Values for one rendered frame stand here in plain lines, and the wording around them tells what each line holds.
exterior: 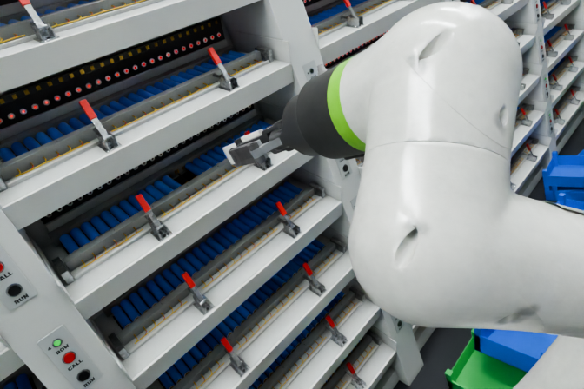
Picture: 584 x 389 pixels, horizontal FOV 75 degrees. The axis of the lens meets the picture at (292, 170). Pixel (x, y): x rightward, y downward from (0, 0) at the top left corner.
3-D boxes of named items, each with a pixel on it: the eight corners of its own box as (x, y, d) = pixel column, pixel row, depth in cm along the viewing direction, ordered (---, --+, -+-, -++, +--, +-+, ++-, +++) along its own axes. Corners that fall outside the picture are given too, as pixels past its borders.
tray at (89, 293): (320, 152, 96) (316, 119, 90) (85, 320, 65) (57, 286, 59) (267, 130, 108) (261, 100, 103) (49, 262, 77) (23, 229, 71)
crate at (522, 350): (514, 311, 137) (514, 290, 136) (582, 333, 121) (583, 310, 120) (474, 349, 119) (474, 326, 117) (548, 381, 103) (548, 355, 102)
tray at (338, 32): (441, 2, 125) (445, -46, 117) (320, 67, 94) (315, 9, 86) (388, -2, 138) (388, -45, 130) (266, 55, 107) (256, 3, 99)
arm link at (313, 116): (368, 38, 38) (306, 70, 33) (415, 140, 40) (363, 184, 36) (331, 59, 43) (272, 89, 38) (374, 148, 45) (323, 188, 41)
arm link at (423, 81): (553, 18, 29) (468, -63, 24) (551, 175, 26) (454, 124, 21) (408, 75, 41) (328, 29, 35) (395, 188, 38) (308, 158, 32)
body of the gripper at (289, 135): (317, 166, 40) (273, 174, 48) (365, 131, 45) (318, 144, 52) (284, 102, 39) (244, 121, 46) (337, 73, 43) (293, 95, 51)
